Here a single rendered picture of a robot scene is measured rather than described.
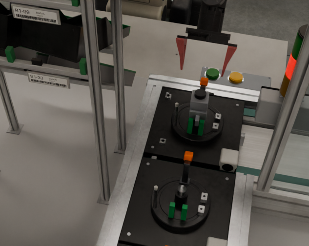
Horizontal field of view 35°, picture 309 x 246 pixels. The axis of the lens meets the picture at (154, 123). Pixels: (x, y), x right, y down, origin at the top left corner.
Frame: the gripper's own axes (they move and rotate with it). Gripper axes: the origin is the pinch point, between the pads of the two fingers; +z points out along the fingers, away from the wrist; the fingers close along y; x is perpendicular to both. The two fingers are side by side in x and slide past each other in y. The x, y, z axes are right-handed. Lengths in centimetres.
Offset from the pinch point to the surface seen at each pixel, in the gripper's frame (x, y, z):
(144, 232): -13.1, -5.8, 37.5
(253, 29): 209, 15, -18
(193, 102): 4.4, -1.0, 8.6
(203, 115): 6.3, 1.9, 11.7
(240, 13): 220, 5, -27
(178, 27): 63, -15, -10
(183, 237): -12.4, 3.2, 37.0
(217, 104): 20.8, 4.8, 10.1
